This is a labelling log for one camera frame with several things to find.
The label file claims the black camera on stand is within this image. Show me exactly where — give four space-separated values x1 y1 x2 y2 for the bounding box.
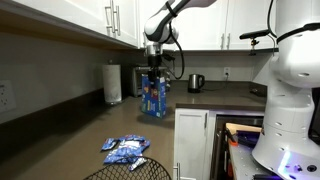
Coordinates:
238 28 272 57

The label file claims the white wall outlet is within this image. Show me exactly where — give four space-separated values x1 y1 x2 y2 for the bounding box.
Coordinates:
223 66 232 80
0 79 17 115

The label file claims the silver toaster oven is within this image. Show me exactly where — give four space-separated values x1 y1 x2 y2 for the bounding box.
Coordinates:
130 65 172 98

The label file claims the white paper towel roll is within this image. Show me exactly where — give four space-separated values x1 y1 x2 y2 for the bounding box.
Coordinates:
101 59 124 106

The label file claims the orange handled tool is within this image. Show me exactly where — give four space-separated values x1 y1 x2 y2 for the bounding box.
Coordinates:
226 127 240 148

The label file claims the black built-in dishwasher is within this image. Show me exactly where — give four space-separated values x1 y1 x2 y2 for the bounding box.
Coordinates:
212 114 265 180

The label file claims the small blue snack packet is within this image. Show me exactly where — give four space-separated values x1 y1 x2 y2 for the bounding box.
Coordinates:
101 137 118 152
127 156 148 172

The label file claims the steel electric kettle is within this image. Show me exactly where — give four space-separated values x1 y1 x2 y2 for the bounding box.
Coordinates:
186 73 206 95

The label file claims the white robot cart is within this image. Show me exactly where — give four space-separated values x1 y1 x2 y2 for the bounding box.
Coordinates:
227 122 320 180

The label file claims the white upper cabinet door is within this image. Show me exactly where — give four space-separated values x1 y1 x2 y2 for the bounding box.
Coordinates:
13 0 140 48

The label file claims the blue cardboard box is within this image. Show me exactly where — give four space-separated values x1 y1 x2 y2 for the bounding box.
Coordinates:
140 73 168 120

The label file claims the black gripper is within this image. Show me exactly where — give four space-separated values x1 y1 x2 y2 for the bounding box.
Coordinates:
147 55 163 84

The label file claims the black wire mesh basket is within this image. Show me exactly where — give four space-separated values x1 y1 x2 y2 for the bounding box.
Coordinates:
83 156 173 180

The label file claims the large crumpled blue snack wrapper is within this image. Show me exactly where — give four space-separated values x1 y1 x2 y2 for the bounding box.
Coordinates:
103 134 152 165

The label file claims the white cabinet door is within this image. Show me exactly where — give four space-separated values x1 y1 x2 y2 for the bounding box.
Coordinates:
172 108 210 180
13 0 140 48

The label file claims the white lower cabinet door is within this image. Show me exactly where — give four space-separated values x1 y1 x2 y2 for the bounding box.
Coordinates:
172 108 210 180

